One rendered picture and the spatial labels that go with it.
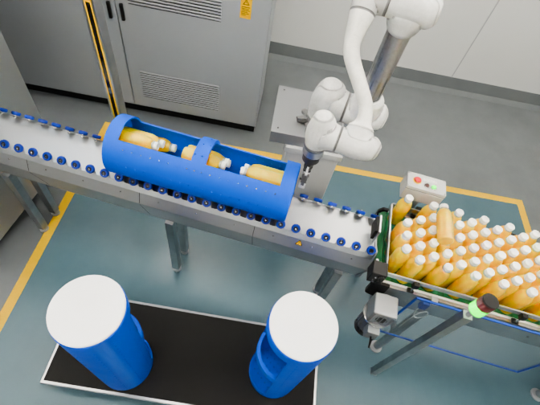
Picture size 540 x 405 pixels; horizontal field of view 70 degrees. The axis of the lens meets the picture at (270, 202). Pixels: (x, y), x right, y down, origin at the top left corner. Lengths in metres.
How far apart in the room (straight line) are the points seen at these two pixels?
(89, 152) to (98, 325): 0.97
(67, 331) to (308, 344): 0.89
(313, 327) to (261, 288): 1.19
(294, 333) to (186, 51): 2.28
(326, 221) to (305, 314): 0.55
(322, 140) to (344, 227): 0.63
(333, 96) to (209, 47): 1.36
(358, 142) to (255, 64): 1.75
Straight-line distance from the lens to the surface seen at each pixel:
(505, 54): 4.82
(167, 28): 3.12
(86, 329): 1.62
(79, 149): 2.25
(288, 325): 1.58
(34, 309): 2.89
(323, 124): 1.46
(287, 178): 1.68
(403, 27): 1.68
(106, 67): 2.16
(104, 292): 1.65
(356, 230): 1.99
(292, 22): 4.34
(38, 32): 3.65
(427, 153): 3.99
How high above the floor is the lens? 2.53
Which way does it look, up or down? 54 degrees down
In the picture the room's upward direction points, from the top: 13 degrees clockwise
